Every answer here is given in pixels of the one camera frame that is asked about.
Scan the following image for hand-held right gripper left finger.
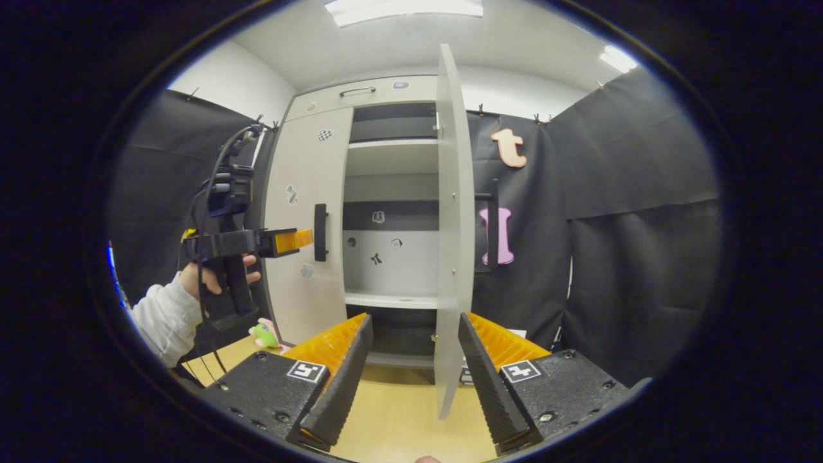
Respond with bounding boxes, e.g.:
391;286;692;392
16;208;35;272
204;313;374;452

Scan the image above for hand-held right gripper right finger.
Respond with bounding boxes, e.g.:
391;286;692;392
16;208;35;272
458;312;631;454

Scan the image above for beige cabinet door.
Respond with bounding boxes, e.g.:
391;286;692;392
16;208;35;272
434;44;476;420
265;106;354;347

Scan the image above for beige double-door shoe cabinet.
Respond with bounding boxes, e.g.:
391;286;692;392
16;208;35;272
262;75;451;370

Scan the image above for white cabinet shelf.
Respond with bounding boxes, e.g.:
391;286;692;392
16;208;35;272
347;138;439;177
345;291;439;311

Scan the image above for beige cabinet drawer front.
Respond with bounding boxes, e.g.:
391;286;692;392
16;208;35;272
285;75;439;122

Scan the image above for stack of white books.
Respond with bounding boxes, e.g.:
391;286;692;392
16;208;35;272
460;328;528;386

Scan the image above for pink and green plush toy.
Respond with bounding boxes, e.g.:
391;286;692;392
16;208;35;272
249;318;284;351

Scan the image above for large ceiling light panel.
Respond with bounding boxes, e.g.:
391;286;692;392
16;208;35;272
323;0;484;28

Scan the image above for small ceiling light panel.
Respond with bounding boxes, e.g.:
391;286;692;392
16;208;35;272
599;45;638;73

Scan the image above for black left door handle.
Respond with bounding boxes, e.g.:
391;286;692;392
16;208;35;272
314;204;329;262

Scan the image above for black door handle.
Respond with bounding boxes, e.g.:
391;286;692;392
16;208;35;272
475;179;500;271
314;204;329;262

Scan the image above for black right door handle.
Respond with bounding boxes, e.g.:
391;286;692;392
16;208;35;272
475;179;500;271

